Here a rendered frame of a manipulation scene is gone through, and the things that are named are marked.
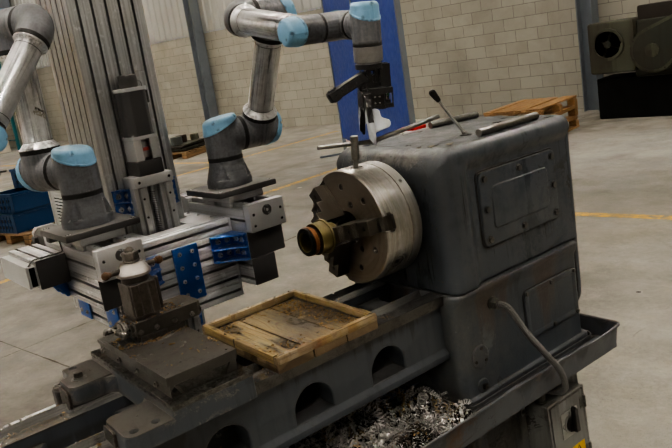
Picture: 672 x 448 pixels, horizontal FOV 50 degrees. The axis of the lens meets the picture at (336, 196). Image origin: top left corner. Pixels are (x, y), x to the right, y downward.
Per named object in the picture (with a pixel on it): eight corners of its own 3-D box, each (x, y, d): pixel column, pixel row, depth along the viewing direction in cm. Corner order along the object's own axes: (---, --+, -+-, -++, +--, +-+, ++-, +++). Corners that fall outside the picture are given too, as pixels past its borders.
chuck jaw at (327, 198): (347, 220, 198) (325, 186, 202) (354, 210, 195) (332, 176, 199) (315, 231, 192) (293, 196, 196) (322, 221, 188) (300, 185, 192)
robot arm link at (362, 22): (365, 0, 187) (385, -1, 180) (369, 43, 190) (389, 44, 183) (340, 3, 183) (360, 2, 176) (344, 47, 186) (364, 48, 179)
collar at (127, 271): (143, 266, 171) (140, 254, 171) (157, 271, 165) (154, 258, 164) (111, 276, 167) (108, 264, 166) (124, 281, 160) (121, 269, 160)
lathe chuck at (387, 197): (342, 259, 215) (332, 156, 207) (417, 286, 191) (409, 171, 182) (318, 268, 210) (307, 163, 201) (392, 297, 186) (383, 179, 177)
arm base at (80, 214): (55, 227, 215) (47, 195, 213) (103, 214, 224) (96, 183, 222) (73, 232, 203) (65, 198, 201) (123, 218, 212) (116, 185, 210)
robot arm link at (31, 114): (51, 195, 209) (5, 3, 199) (17, 197, 217) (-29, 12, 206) (82, 185, 220) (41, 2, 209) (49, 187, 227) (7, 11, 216)
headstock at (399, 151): (470, 222, 262) (457, 116, 254) (587, 236, 224) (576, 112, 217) (345, 272, 227) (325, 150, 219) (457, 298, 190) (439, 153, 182)
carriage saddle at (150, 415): (166, 345, 189) (162, 324, 188) (261, 395, 152) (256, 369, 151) (51, 391, 171) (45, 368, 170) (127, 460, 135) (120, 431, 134)
